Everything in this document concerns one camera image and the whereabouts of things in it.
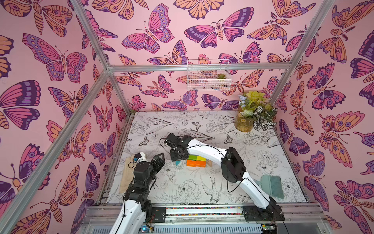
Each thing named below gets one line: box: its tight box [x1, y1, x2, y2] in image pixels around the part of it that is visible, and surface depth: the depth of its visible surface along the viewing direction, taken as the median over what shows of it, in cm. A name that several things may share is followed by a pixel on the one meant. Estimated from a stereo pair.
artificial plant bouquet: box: [238, 90, 278, 132], surface depth 94 cm
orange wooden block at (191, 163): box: [186, 159, 197, 168], surface depth 92 cm
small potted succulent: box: [216, 73, 227, 79], surface depth 94 cm
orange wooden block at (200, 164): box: [195, 160, 206, 168], surface depth 92 cm
